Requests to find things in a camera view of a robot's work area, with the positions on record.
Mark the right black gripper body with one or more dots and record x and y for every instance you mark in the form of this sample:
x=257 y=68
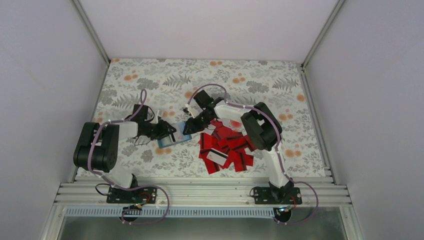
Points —
x=202 y=122

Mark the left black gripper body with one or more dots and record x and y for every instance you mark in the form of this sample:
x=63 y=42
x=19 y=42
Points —
x=154 y=132

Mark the white card with black stripe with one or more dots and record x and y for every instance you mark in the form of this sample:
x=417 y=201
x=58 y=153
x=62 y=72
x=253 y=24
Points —
x=173 y=138

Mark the teal card holder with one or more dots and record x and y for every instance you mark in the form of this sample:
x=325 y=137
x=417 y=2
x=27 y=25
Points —
x=179 y=126

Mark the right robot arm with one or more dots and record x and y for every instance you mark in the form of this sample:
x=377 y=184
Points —
x=261 y=127

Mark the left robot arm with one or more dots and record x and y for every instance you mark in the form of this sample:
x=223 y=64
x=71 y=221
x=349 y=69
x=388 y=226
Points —
x=97 y=148

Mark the white card under stripe card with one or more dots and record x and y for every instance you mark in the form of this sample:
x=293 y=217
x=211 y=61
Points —
x=217 y=157

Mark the pile of red cards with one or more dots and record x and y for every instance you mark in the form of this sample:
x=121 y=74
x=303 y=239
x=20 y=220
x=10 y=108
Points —
x=228 y=141

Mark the floral patterned table mat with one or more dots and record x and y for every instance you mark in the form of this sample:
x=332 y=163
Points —
x=171 y=82

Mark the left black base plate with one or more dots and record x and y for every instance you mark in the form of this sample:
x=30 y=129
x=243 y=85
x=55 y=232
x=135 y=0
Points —
x=145 y=195

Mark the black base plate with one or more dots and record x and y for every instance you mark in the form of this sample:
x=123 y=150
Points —
x=268 y=196
x=145 y=195

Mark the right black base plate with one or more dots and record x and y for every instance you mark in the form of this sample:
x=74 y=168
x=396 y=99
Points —
x=268 y=196

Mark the aluminium rail frame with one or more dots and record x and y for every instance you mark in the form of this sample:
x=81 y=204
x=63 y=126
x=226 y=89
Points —
x=208 y=191

